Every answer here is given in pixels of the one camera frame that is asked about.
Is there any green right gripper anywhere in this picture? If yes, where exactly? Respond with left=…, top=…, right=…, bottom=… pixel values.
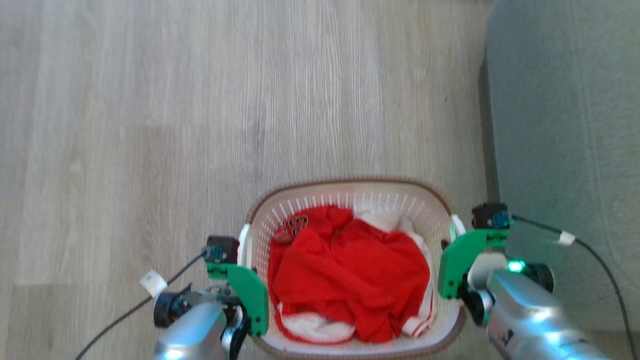
left=437, top=228, right=509, bottom=300

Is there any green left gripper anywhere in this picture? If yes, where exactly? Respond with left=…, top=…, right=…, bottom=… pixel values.
left=206, top=262, right=270, bottom=337

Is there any white plastic laundry basket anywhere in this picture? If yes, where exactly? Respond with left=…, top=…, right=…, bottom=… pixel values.
left=238, top=177, right=468, bottom=360

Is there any white cloth garment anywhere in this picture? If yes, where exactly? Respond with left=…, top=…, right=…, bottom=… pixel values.
left=353, top=206, right=432, bottom=261

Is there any red sports jersey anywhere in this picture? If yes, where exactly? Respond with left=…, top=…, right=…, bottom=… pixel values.
left=267, top=205, right=437, bottom=346

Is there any grey-green fabric sofa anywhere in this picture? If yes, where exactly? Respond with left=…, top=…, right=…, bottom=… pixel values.
left=479, top=0, right=640, bottom=333

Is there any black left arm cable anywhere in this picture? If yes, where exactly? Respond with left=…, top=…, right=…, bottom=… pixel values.
left=74, top=250, right=210, bottom=360

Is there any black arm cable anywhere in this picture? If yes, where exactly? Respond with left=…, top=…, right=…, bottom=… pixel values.
left=509, top=214, right=640, bottom=351
left=74, top=250, right=210, bottom=360

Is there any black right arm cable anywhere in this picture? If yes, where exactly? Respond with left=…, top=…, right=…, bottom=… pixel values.
left=509, top=214, right=640, bottom=351

